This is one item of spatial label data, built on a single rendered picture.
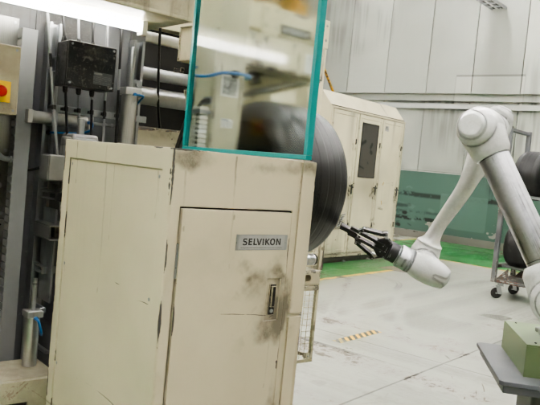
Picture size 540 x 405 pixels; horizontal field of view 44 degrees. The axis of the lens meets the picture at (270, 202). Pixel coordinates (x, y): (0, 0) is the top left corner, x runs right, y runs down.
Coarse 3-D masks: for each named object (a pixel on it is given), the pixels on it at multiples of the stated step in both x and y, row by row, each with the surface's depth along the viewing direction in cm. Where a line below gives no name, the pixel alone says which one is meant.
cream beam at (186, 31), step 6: (192, 24) 271; (180, 30) 278; (186, 30) 276; (180, 36) 278; (186, 36) 275; (180, 42) 279; (186, 42) 275; (180, 48) 279; (186, 48) 275; (180, 54) 279; (186, 54) 275; (324, 54) 298; (180, 60) 277; (186, 60) 274
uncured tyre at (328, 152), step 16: (320, 128) 248; (320, 144) 242; (336, 144) 248; (320, 160) 240; (336, 160) 245; (320, 176) 239; (336, 176) 244; (320, 192) 239; (336, 192) 244; (320, 208) 242; (336, 208) 247; (320, 224) 246; (320, 240) 253
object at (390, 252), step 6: (378, 240) 253; (384, 240) 252; (390, 240) 252; (378, 246) 253; (390, 246) 252; (396, 246) 252; (378, 252) 254; (384, 252) 254; (390, 252) 251; (396, 252) 250; (384, 258) 254; (390, 258) 251
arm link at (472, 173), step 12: (468, 156) 242; (468, 168) 242; (480, 168) 240; (468, 180) 242; (480, 180) 243; (456, 192) 246; (468, 192) 244; (444, 204) 255; (456, 204) 248; (444, 216) 255; (432, 228) 263; (444, 228) 261; (420, 240) 264; (432, 240) 263; (432, 252) 261
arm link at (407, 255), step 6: (402, 246) 255; (402, 252) 250; (408, 252) 250; (414, 252) 251; (396, 258) 251; (402, 258) 250; (408, 258) 250; (414, 258) 250; (396, 264) 251; (402, 264) 251; (408, 264) 250; (402, 270) 254
